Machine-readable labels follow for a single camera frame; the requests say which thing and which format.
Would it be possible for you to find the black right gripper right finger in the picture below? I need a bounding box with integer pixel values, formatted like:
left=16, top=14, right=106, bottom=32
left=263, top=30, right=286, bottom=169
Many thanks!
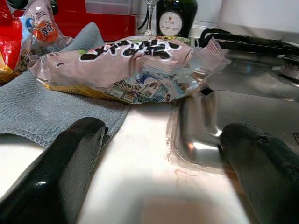
left=219, top=123, right=299, bottom=224

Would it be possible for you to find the red snack bag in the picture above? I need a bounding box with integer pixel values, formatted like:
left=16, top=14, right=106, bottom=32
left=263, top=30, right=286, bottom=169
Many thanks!
left=0, top=0, right=31, bottom=85

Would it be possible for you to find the pink snack bag black lettering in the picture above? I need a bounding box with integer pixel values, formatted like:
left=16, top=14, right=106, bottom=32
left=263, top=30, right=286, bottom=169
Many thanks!
left=27, top=36, right=232, bottom=105

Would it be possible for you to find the clear wine glass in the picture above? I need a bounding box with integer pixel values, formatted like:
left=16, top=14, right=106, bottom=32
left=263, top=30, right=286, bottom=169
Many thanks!
left=137, top=0, right=160, bottom=36

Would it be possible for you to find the red plastic box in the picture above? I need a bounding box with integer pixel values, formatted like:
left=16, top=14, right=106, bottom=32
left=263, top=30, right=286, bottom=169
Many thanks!
left=55, top=0, right=139, bottom=43

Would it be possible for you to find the grey woven cloth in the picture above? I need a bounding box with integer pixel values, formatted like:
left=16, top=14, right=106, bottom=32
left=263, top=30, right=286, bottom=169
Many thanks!
left=0, top=21, right=130, bottom=148

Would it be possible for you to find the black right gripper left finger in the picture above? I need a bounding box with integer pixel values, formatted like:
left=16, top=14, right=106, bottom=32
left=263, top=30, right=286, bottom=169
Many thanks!
left=0, top=117, right=109, bottom=224

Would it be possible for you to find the black stove grate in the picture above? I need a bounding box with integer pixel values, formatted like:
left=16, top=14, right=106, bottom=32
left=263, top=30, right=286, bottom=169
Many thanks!
left=199, top=28, right=299, bottom=57

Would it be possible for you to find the stainless steel stove top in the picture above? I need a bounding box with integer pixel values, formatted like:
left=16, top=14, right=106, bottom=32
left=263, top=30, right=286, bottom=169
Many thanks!
left=167, top=35, right=299, bottom=174

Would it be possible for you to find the white orange snack bag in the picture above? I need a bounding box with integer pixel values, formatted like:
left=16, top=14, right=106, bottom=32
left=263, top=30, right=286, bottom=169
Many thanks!
left=22, top=0, right=73, bottom=51

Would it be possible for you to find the dark bottle white label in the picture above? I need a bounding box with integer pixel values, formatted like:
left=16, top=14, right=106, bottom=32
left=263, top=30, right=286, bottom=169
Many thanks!
left=156, top=0, right=199, bottom=39

